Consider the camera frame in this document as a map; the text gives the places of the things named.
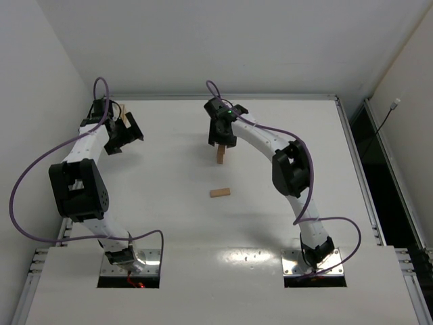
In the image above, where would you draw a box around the transparent orange plastic box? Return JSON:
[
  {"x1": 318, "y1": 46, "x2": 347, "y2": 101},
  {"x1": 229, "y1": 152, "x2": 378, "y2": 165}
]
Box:
[{"x1": 118, "y1": 104, "x2": 131, "y2": 128}]

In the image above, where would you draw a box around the wood block six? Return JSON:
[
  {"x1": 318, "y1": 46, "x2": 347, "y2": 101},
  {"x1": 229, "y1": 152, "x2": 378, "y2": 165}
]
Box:
[{"x1": 210, "y1": 188, "x2": 231, "y2": 198}]

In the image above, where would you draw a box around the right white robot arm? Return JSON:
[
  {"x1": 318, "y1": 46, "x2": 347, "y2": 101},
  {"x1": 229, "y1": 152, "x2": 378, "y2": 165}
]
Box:
[{"x1": 204, "y1": 97, "x2": 334, "y2": 269}]

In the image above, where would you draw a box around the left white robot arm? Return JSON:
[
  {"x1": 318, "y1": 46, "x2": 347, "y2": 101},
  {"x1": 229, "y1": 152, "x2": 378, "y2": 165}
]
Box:
[{"x1": 49, "y1": 99, "x2": 145, "y2": 274}]

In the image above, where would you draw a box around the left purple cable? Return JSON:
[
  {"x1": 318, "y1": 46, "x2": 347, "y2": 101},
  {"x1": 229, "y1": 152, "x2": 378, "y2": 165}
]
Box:
[{"x1": 9, "y1": 77, "x2": 165, "y2": 265}]

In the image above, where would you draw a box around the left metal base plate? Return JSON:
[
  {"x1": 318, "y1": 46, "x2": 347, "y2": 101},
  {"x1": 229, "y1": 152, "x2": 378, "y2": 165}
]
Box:
[{"x1": 99, "y1": 249, "x2": 161, "y2": 277}]

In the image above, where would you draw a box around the metal base plate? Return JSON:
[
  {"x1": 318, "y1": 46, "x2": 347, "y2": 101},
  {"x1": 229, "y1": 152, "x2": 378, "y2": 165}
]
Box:
[
  {"x1": 99, "y1": 249, "x2": 161, "y2": 277},
  {"x1": 281, "y1": 248, "x2": 344, "y2": 278}
]

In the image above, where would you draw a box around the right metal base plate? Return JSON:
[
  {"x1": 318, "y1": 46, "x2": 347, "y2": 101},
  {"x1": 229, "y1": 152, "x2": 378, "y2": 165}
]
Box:
[{"x1": 281, "y1": 248, "x2": 344, "y2": 278}]

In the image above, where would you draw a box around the black wall cable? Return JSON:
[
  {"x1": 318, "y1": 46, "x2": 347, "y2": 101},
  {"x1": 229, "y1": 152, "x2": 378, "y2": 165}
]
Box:
[{"x1": 351, "y1": 98, "x2": 401, "y2": 160}]

